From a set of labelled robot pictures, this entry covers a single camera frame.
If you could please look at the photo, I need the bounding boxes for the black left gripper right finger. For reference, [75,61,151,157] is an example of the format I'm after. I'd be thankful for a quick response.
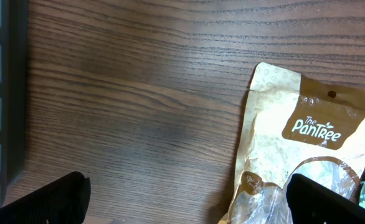
[287,174,365,224]

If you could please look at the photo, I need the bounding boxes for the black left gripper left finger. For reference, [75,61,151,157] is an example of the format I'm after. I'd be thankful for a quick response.
[0,171,91,224]

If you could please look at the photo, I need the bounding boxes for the brown Pantree bag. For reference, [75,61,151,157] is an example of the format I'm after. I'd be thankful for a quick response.
[221,62,365,223]

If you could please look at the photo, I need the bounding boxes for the grey plastic mesh basket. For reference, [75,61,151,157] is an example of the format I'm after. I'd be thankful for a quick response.
[0,0,28,207]

